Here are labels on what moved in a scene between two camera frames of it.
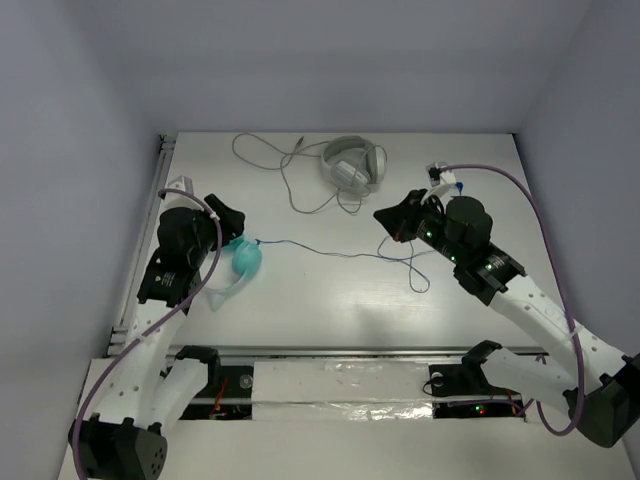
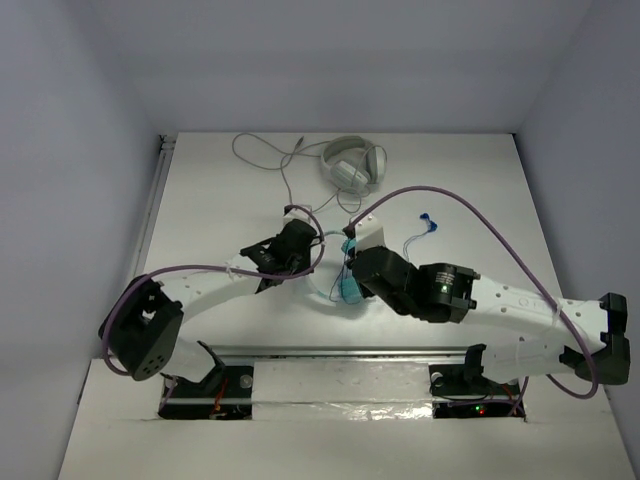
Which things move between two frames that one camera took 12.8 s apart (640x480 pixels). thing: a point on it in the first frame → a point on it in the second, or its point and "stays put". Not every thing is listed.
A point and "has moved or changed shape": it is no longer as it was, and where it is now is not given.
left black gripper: (220, 220) → (297, 239)
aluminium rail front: (366, 353) stays put
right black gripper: (398, 220) → (366, 291)
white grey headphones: (354, 163) stays put
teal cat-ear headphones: (247, 259) has moved or changed shape
